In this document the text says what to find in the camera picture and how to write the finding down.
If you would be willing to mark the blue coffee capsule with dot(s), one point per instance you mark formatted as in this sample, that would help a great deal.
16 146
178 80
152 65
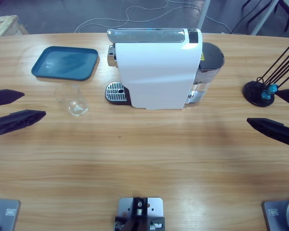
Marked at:
265 95
272 88

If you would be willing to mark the clear drinking glass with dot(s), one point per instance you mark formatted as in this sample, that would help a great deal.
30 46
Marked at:
73 107

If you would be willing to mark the white capsule coffee machine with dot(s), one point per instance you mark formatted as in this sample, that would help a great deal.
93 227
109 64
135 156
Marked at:
154 72

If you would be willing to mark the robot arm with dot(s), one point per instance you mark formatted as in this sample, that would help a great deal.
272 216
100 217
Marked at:
4 214
279 214

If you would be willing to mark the teal plastic tray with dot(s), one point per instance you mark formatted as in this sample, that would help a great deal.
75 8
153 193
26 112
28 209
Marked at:
62 63

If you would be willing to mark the wooden crate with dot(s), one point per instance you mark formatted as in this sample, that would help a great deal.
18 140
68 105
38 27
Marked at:
4 25

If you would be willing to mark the white metal table frame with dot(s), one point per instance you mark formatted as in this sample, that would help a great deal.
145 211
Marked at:
264 18

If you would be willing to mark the white metal frame post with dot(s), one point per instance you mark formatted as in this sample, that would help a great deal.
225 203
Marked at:
203 14

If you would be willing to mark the grey camera mount plate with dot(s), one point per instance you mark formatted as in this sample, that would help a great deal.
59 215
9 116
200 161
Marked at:
140 209

